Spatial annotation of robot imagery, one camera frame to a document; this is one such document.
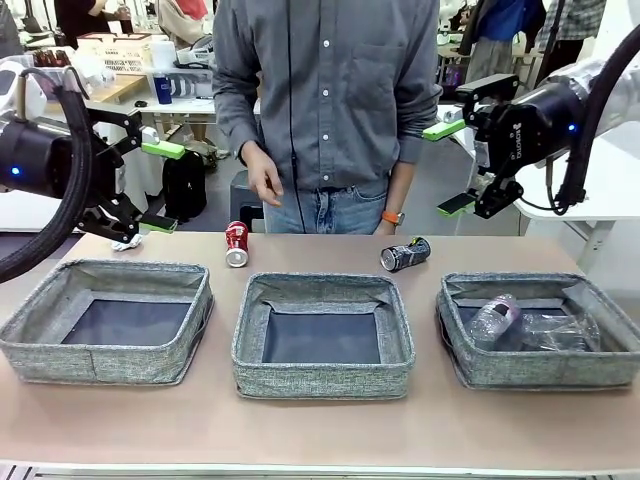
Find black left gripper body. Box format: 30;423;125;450
0;119;126;204

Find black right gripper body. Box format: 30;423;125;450
468;81;588;177

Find white paper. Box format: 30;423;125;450
108;234;146;253

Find crushed black drink can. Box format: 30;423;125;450
379;236;432;274

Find crushed red soda can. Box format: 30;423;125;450
223;220;251;269

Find crushed pink-label plastic bottle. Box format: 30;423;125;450
468;293;524;351

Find person's bare left forearm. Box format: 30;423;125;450
384;159;419;216

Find person's sleeved right forearm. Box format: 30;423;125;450
213;74;266;156

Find person's right hand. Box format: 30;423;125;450
237;139;285;208

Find black backpack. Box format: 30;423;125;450
161;148;208;225

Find white background desk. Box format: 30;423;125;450
115;97;219;149

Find blue bottle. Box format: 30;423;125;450
152;71;175;106

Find background person in blue top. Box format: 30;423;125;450
462;0;546;86

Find striped clear storage container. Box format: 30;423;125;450
167;69;216;99

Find wooden table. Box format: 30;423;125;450
87;73;147;106

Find grey stool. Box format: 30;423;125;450
229;169;266;234

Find white plastic jug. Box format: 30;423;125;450
149;38;177;71

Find clear box with brown bottles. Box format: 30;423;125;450
32;48;109;101

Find background person in plaid shirt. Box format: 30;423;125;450
537;0;609;86

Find background person in beige coat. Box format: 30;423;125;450
154;0;219;46

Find grey fabric basket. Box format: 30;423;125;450
0;258;215;386
230;271;416;400
434;270;640;392

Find person in grey shirt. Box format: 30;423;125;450
212;0;444;236

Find background person in dark clothes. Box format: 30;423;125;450
52;0;132;49

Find aluminium table frame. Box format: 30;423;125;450
0;462;640;480

